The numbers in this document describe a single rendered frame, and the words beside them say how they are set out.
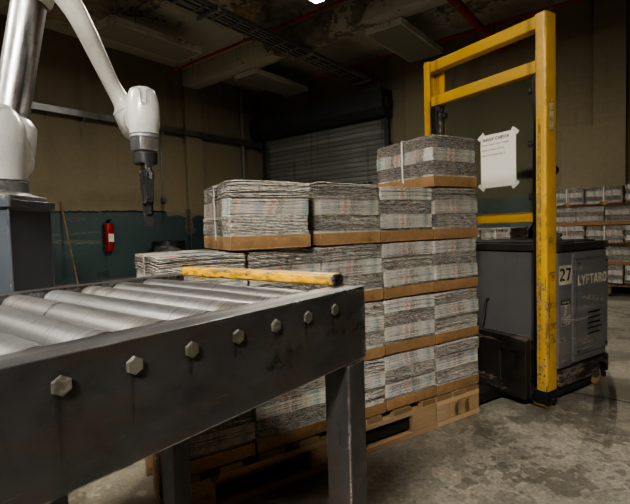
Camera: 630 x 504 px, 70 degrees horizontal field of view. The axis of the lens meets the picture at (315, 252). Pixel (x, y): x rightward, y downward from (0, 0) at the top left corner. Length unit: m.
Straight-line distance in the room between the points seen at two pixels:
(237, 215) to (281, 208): 0.16
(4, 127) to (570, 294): 2.43
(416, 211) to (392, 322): 0.48
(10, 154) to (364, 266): 1.19
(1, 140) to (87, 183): 7.14
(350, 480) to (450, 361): 1.41
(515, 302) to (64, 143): 7.42
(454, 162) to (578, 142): 5.93
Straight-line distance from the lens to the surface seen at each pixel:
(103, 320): 0.62
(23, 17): 1.81
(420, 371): 2.02
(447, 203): 2.07
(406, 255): 1.89
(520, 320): 2.62
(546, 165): 2.34
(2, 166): 1.48
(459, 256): 2.13
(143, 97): 1.59
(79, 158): 8.61
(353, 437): 0.79
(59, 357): 0.44
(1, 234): 1.43
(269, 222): 1.51
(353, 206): 1.71
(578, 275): 2.65
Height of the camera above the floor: 0.90
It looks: 3 degrees down
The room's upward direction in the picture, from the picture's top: 2 degrees counter-clockwise
